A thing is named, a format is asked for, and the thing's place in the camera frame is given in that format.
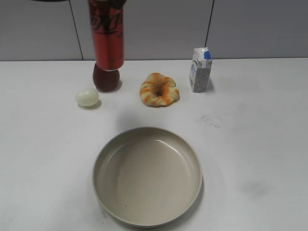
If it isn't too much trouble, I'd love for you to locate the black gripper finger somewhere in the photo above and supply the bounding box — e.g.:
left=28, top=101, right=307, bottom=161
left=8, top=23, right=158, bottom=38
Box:
left=110, top=0, right=126, bottom=8

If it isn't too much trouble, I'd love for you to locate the beige round plate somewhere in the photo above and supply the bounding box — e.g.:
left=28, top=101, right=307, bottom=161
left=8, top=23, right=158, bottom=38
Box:
left=92, top=127, right=203, bottom=228

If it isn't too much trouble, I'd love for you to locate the orange striped croissant bread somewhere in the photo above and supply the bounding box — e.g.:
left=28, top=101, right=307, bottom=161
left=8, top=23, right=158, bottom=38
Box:
left=139, top=73, right=180, bottom=107

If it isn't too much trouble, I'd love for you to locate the small white milk carton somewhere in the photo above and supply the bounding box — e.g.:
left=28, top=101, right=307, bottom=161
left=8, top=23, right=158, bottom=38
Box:
left=189, top=47, right=212, bottom=93

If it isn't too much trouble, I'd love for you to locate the dark red wax apple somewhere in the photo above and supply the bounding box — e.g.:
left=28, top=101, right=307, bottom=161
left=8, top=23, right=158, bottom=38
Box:
left=93, top=64, right=120, bottom=92

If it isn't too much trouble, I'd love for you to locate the red cola can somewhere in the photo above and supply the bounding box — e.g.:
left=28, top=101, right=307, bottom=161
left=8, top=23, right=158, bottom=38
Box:
left=89, top=0, right=124, bottom=71

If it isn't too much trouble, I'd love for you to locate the white egg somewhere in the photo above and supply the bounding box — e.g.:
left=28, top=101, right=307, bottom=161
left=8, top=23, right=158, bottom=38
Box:
left=75, top=88, right=99, bottom=106

